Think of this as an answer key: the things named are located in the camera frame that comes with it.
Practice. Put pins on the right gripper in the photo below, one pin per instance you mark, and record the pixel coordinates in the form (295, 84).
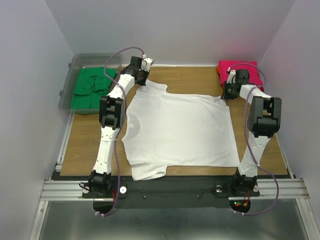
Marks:
(227, 92)

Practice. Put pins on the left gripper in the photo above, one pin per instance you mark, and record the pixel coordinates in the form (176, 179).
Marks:
(142, 79)

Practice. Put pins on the white t shirt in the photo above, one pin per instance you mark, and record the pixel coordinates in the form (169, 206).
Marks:
(168, 129)

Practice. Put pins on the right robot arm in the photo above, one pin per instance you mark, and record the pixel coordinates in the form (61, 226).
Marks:
(262, 119)

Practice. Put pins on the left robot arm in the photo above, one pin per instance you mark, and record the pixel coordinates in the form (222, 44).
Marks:
(112, 115)

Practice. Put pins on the pink folded t shirt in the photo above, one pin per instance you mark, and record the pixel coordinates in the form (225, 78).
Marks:
(254, 77)

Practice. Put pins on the green t shirt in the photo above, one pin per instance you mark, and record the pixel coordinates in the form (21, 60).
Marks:
(91, 84)

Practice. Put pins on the grey plastic bin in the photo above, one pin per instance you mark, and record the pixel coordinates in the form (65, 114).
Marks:
(112, 68)

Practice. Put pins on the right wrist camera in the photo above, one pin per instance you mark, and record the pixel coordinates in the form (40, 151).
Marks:
(231, 76)

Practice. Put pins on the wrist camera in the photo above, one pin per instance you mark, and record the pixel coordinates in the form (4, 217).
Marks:
(146, 64)
(231, 76)

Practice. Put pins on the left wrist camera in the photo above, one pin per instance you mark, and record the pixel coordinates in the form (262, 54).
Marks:
(146, 64)

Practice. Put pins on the aluminium frame rail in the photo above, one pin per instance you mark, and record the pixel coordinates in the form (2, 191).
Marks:
(288, 189)

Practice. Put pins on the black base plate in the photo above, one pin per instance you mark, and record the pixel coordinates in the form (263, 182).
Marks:
(170, 192)

